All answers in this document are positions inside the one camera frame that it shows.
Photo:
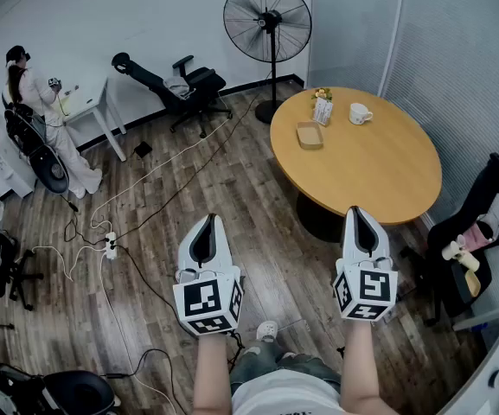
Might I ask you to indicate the white power strip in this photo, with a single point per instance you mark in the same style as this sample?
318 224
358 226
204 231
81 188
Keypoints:
110 245

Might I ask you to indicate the pink bag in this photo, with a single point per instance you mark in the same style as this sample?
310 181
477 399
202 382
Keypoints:
480 236

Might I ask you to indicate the small black floor box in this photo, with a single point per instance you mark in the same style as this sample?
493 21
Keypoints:
143 149

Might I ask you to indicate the round wooden table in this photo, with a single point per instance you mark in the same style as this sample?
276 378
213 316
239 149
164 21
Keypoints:
361 167

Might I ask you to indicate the black reclining office chair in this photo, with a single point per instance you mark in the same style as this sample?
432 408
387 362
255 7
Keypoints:
197 85

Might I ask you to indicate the small potted flower plant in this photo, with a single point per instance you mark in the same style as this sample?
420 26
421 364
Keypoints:
321 93

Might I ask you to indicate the person's dark trousers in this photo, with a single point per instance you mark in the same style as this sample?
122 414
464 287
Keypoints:
257 361

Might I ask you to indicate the black mesh-back office chair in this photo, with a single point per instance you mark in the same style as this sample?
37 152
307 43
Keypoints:
50 167

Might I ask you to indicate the clear sign holder card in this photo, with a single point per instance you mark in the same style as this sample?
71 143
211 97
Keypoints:
323 112

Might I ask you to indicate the black round-seat chair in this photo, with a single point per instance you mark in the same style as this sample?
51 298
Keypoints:
78 391

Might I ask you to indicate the white cup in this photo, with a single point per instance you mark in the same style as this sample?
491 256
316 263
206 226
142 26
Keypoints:
358 114

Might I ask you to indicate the white clog shoe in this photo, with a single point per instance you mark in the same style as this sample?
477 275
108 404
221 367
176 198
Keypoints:
288 355
267 331

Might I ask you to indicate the grey cloth bundle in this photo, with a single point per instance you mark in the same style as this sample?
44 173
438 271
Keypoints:
176 86

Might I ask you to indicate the cream coloured object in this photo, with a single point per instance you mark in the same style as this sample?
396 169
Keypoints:
458 253

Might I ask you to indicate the black standing fan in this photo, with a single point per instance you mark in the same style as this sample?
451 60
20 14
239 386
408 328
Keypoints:
270 17

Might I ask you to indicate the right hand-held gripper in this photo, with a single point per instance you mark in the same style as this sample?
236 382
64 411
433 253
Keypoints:
374 285

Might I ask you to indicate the white desk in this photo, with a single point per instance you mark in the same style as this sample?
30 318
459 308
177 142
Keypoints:
89 102

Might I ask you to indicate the person's right forearm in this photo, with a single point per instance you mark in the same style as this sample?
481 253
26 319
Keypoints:
361 370

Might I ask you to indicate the person's light shirt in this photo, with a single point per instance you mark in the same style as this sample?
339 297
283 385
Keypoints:
283 393

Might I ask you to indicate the cream square plastic dish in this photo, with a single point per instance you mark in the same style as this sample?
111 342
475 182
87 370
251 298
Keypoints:
309 135

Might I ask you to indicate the black headrest office chair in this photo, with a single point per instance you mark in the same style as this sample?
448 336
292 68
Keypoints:
478 206

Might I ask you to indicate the person's left forearm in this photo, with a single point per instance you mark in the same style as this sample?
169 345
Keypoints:
210 374

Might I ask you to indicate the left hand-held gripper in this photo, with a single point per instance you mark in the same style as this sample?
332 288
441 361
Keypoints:
208 301

